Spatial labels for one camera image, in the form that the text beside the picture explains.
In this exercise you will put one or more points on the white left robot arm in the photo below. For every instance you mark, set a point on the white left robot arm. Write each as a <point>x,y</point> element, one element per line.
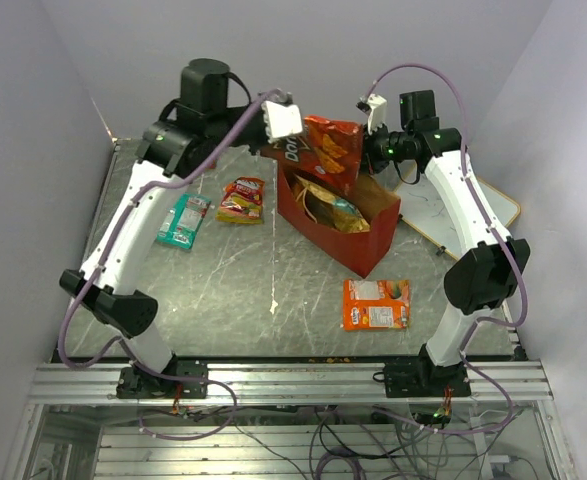
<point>191,133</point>

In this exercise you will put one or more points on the aluminium frame rails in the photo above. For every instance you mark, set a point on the aluminium frame rails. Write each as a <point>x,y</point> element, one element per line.
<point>280,384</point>

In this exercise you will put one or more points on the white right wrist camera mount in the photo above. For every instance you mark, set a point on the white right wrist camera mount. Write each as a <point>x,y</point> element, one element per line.
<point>375,107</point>

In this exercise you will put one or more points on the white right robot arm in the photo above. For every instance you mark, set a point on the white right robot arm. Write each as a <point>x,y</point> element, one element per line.
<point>492,260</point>

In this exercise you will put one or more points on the colourful fruit candy bag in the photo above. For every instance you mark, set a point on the colourful fruit candy bag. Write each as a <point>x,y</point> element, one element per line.
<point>242,202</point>

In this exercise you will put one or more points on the red chips bag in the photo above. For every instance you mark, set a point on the red chips bag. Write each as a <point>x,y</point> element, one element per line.
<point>329,150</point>

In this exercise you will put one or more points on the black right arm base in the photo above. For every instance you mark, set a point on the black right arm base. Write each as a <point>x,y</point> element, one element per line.
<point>417,376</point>

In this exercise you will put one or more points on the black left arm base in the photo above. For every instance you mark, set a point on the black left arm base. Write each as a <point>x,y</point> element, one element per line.
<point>134,383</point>

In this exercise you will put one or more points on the orange snack packet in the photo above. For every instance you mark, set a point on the orange snack packet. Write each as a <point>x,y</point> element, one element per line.
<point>375,304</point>

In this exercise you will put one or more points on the red brown paper bag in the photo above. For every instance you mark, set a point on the red brown paper bag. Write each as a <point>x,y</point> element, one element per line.
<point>359,252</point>

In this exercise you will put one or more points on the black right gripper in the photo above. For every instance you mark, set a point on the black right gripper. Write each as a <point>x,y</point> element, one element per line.
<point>369,162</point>

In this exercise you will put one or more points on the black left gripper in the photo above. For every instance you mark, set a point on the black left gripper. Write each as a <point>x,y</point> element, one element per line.
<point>256,148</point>

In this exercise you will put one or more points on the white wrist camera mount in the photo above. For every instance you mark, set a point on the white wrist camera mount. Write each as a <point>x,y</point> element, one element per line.
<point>375,107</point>
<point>284,117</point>

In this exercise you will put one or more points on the teal snack packet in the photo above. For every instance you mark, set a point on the teal snack packet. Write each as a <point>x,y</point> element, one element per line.
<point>183,221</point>

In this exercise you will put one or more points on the tan paper chips bag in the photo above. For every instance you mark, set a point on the tan paper chips bag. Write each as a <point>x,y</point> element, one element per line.
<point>328,209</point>

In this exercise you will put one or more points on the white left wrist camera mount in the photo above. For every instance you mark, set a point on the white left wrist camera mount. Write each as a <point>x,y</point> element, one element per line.
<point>284,117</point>

